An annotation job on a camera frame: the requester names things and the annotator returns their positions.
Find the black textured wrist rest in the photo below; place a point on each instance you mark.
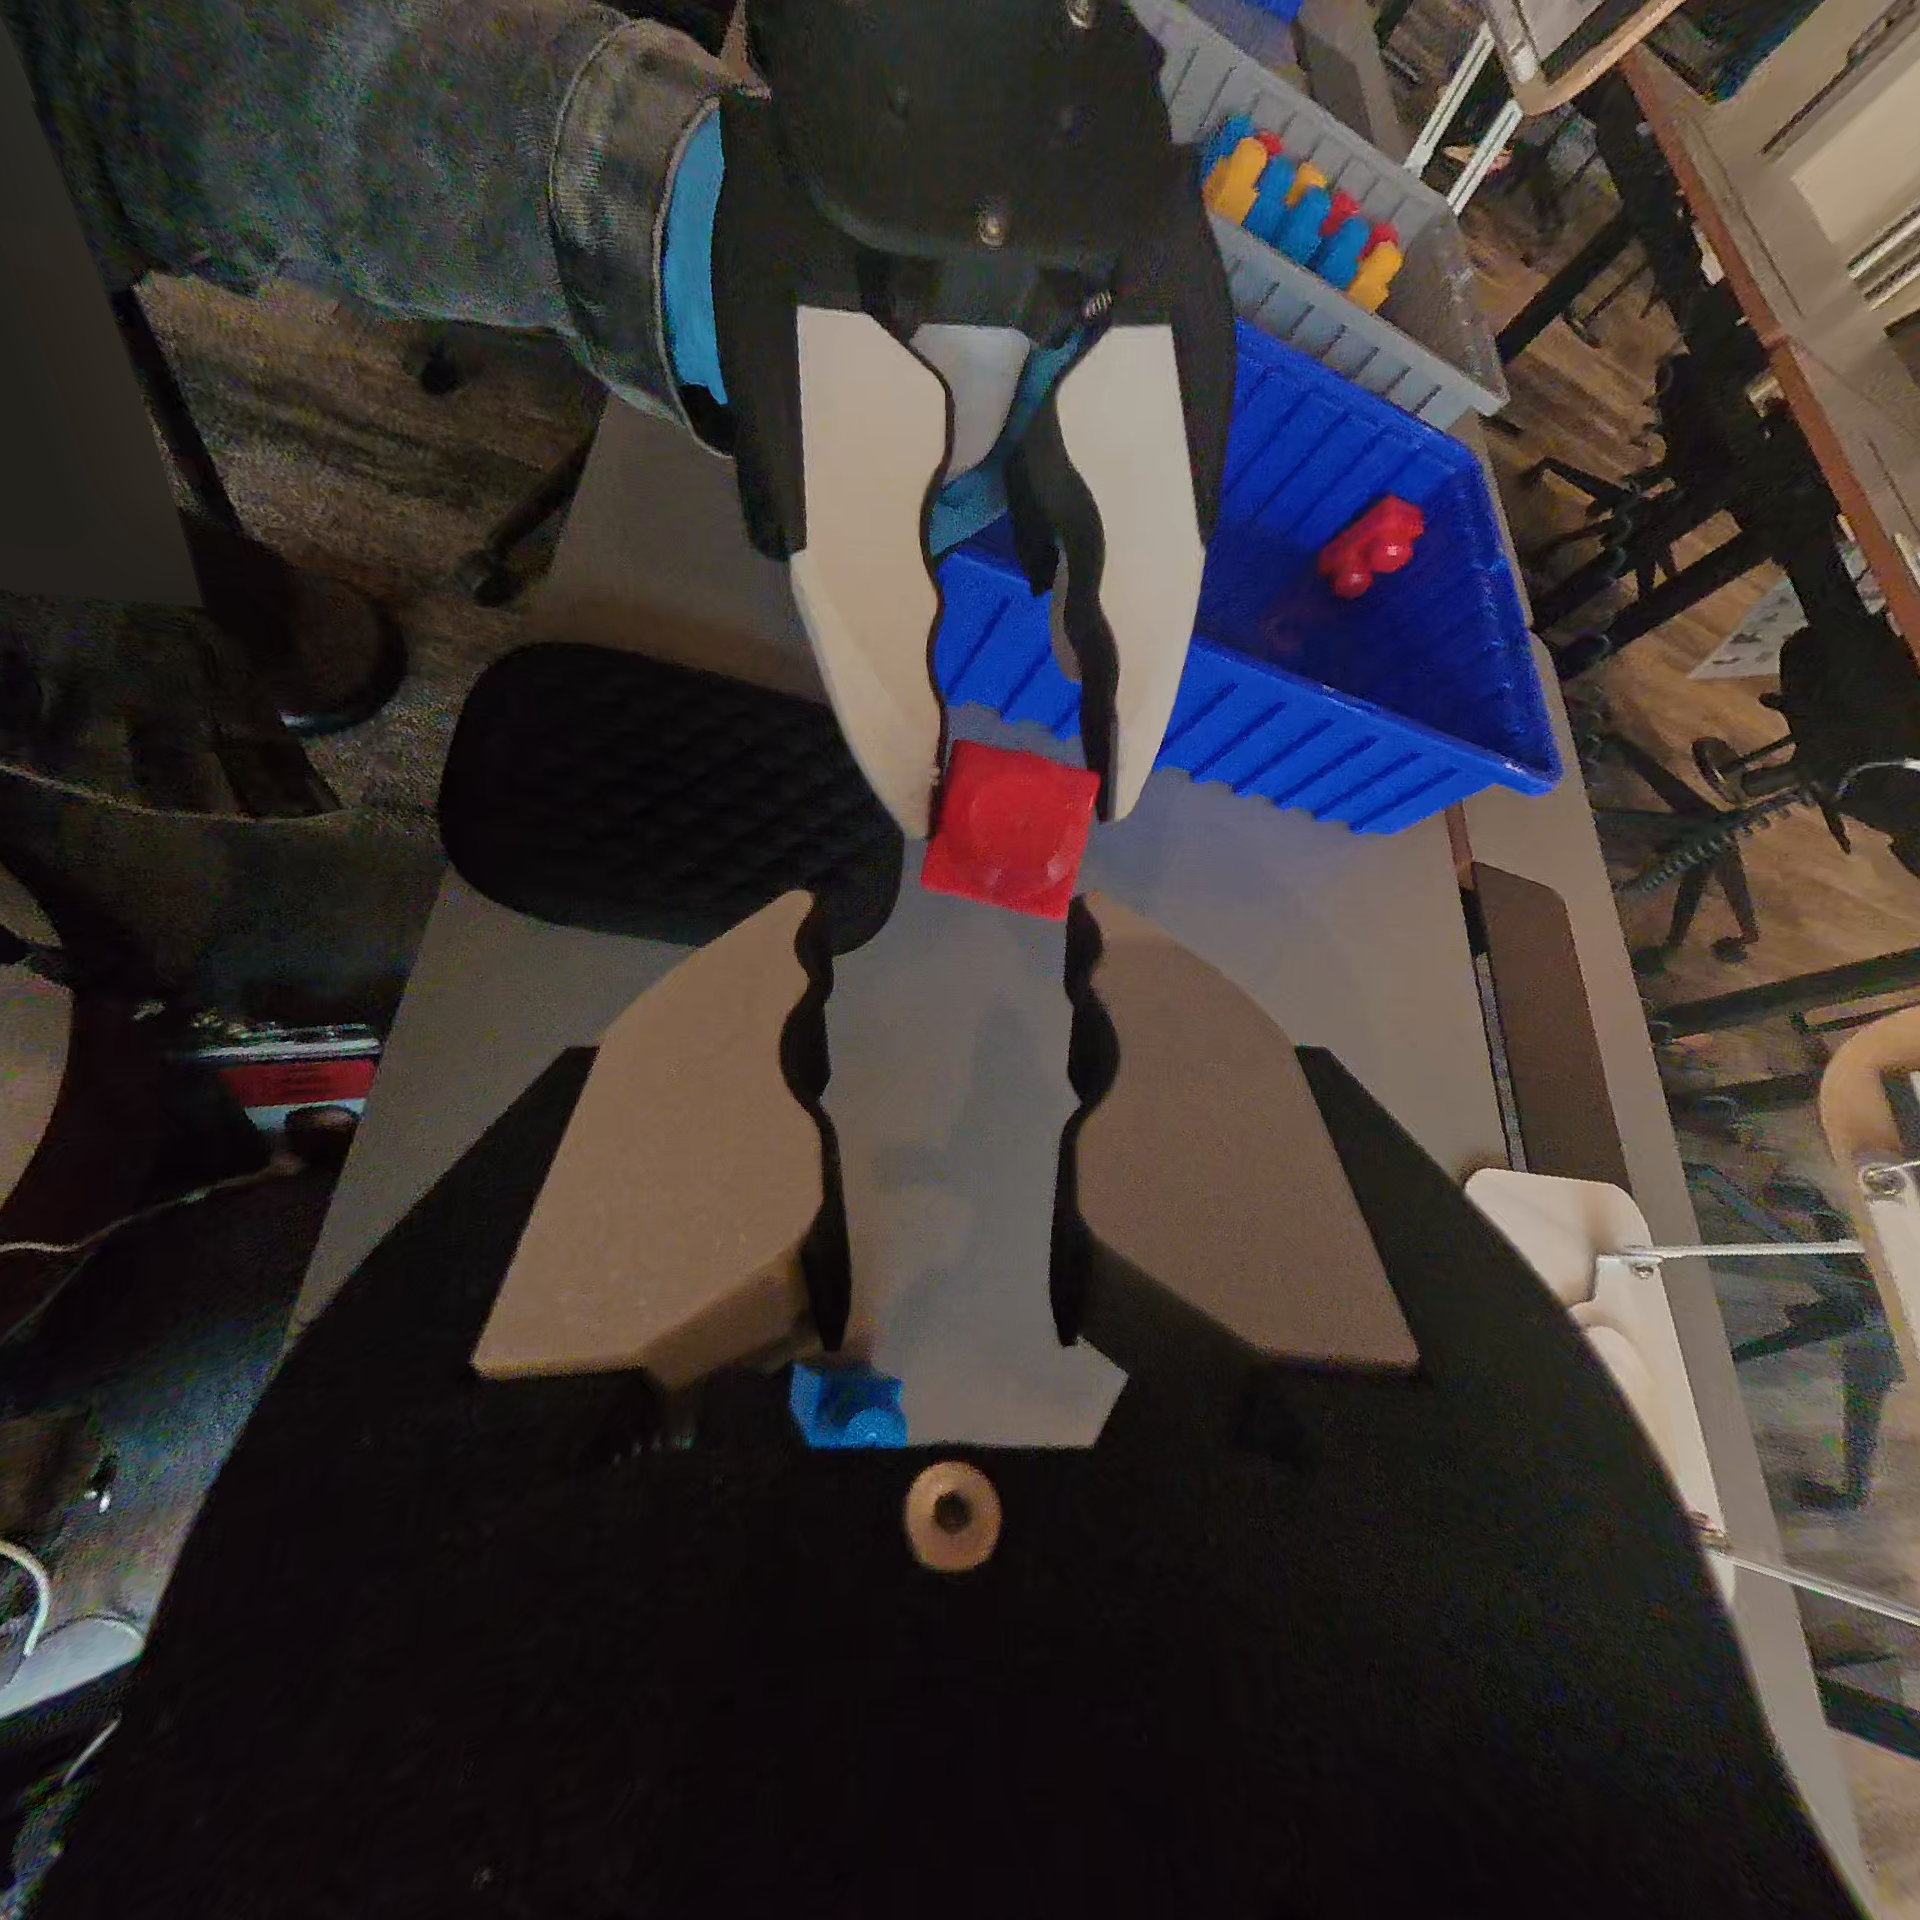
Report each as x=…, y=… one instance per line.
x=601, y=795

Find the person's leg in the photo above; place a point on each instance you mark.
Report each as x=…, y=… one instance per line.
x=181, y=721

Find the blue plastic bin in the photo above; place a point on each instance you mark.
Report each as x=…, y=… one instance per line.
x=1323, y=721

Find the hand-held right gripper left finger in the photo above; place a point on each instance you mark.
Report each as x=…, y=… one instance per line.
x=661, y=1201

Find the black office chair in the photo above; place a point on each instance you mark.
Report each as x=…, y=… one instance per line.
x=1680, y=420

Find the wooden office desk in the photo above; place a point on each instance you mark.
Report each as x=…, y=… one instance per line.
x=1832, y=392

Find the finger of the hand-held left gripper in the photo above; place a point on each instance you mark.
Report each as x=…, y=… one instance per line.
x=871, y=509
x=1141, y=509

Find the row of colourful toy blocks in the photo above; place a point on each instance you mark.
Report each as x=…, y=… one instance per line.
x=1307, y=217

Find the grey plastic bin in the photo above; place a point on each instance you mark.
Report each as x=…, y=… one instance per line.
x=1412, y=345

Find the blue building block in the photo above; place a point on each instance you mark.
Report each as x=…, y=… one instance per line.
x=843, y=1404

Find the person's left forearm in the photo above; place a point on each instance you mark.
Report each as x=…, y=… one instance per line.
x=361, y=151

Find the red two-stud building block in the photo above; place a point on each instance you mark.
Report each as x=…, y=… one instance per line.
x=1366, y=548

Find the person's left hand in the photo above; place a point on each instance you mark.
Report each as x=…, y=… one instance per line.
x=697, y=271

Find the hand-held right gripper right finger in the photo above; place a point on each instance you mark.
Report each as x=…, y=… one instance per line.
x=1246, y=1201

